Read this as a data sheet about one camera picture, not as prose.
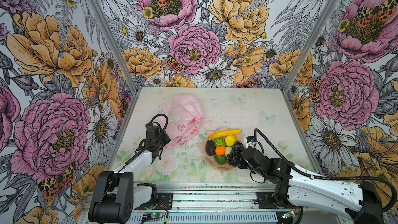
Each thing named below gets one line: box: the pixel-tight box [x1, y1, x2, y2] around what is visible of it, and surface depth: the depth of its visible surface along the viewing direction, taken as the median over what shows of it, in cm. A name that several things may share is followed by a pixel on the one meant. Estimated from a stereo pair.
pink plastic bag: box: [161, 94, 204, 150], surface depth 103 cm
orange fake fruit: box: [215, 145, 226, 157], surface depth 84 cm
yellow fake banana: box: [208, 129, 243, 140], surface depth 93 cm
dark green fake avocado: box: [214, 154, 227, 165], surface depth 83 cm
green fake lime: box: [214, 136, 226, 148], surface depth 88 cm
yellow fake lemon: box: [224, 134, 237, 147], surface depth 89 cm
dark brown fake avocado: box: [205, 140, 216, 156], surface depth 87 cm
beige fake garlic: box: [224, 146, 233, 158], surface depth 85 cm
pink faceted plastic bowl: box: [201, 127, 246, 172], surface depth 87 cm
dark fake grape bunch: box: [226, 141, 246, 160], surface depth 83 cm
